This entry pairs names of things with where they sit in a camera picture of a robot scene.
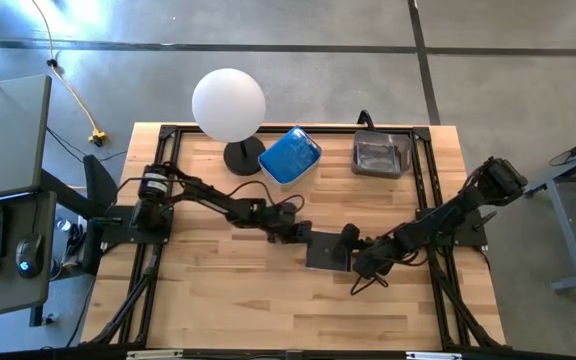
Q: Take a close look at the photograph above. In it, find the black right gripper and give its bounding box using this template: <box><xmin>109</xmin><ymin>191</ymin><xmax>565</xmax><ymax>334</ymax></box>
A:
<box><xmin>339</xmin><ymin>223</ymin><xmax>405</xmax><ymax>266</ymax></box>

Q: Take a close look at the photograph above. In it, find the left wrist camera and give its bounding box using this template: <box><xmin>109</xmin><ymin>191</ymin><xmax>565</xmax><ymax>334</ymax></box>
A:
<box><xmin>278</xmin><ymin>198</ymin><xmax>306</xmax><ymax>218</ymax></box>

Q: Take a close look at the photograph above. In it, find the silver metal bracket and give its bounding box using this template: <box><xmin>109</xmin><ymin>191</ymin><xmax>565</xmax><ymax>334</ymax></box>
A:
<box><xmin>126</xmin><ymin>349</ymin><xmax>185</xmax><ymax>360</ymax></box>
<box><xmin>405</xmin><ymin>351</ymin><xmax>465</xmax><ymax>360</ymax></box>

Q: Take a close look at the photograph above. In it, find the white plastic bin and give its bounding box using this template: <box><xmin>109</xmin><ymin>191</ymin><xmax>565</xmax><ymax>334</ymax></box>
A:
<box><xmin>257</xmin><ymin>124</ymin><xmax>325</xmax><ymax>191</ymax></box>

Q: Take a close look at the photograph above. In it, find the blue jewel case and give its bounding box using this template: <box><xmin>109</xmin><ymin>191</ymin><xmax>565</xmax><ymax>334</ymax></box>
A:
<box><xmin>258</xmin><ymin>125</ymin><xmax>323</xmax><ymax>186</ymax></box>

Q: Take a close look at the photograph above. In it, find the grey desk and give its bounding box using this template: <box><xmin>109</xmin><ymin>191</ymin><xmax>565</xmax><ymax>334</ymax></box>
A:
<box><xmin>0</xmin><ymin>191</ymin><xmax>58</xmax><ymax>322</ymax></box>

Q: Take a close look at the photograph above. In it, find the yellow extension cable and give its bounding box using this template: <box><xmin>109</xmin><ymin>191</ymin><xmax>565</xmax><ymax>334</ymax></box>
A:
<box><xmin>30</xmin><ymin>0</ymin><xmax>110</xmax><ymax>148</ymax></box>

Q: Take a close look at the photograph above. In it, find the white globe table lamp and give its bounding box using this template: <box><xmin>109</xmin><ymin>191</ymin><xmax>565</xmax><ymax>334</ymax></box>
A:
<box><xmin>191</xmin><ymin>68</ymin><xmax>268</xmax><ymax>177</ymax></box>

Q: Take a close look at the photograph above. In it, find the black aluminium table frame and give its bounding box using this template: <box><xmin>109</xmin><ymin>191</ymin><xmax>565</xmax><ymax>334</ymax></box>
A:
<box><xmin>81</xmin><ymin>123</ymin><xmax>508</xmax><ymax>351</ymax></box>

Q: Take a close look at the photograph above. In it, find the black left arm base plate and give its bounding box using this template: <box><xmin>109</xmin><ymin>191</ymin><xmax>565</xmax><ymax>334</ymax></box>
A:
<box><xmin>98</xmin><ymin>204</ymin><xmax>175</xmax><ymax>247</ymax></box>

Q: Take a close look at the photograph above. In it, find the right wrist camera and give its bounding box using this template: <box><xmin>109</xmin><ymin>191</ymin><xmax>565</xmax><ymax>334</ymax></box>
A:
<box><xmin>355</xmin><ymin>259</ymin><xmax>387</xmax><ymax>280</ymax></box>

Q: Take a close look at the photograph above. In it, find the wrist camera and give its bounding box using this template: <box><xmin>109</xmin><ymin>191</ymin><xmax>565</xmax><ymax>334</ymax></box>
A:
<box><xmin>355</xmin><ymin>259</ymin><xmax>387</xmax><ymax>280</ymax></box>
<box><xmin>278</xmin><ymin>198</ymin><xmax>306</xmax><ymax>218</ymax></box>

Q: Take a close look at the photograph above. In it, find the black curved cable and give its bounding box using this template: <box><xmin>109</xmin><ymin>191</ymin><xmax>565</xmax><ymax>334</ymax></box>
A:
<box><xmin>356</xmin><ymin>109</ymin><xmax>377</xmax><ymax>132</ymax></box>

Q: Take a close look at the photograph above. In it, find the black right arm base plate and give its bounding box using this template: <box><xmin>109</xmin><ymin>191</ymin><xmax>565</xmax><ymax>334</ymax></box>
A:
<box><xmin>415</xmin><ymin>204</ymin><xmax>490</xmax><ymax>249</ymax></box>

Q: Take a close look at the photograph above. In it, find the black computer mouse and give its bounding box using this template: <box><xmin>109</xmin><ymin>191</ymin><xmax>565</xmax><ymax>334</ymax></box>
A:
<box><xmin>14</xmin><ymin>232</ymin><xmax>46</xmax><ymax>280</ymax></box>

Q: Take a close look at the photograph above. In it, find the grey translucent plastic bin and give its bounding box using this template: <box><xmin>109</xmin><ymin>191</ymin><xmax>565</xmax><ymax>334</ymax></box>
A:
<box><xmin>351</xmin><ymin>129</ymin><xmax>413</xmax><ymax>180</ymax></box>

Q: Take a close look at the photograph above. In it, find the black upright stand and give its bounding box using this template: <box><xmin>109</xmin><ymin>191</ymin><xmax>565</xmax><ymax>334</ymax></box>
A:
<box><xmin>83</xmin><ymin>154</ymin><xmax>119</xmax><ymax>205</ymax></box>

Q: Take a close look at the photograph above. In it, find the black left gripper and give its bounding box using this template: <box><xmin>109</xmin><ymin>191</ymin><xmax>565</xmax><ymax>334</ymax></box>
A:
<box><xmin>266</xmin><ymin>213</ymin><xmax>315</xmax><ymax>246</ymax></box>

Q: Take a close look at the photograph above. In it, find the grey desk shelf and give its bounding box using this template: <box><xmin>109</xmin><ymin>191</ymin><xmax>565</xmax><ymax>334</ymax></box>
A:
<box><xmin>0</xmin><ymin>74</ymin><xmax>53</xmax><ymax>204</ymax></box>

